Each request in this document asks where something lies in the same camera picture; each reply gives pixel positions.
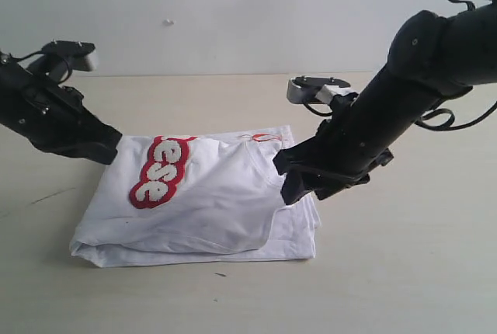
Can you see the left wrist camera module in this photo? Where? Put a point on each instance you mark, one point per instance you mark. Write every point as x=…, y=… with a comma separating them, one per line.
x=59, y=58

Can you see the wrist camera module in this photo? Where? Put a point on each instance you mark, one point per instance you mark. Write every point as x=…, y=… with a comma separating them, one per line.
x=59, y=58
x=312, y=90

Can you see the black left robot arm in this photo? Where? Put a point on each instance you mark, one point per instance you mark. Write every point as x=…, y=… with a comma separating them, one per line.
x=15, y=77

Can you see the white t-shirt with red lettering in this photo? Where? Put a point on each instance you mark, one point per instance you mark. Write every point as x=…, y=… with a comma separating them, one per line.
x=194, y=199

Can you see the small white wall fixture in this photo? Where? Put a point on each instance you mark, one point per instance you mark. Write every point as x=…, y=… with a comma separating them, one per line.
x=167, y=22

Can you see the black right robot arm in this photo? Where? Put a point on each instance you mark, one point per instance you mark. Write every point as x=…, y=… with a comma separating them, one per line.
x=432, y=59

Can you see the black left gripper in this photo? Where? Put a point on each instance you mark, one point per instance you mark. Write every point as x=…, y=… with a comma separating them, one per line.
x=54, y=121

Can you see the orange clothing tag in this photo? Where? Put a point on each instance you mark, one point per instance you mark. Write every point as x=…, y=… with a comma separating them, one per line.
x=261, y=137

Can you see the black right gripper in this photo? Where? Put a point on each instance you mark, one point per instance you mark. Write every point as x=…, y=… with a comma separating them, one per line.
x=347, y=148

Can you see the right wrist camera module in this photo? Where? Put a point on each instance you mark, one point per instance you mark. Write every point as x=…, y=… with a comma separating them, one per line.
x=312, y=90

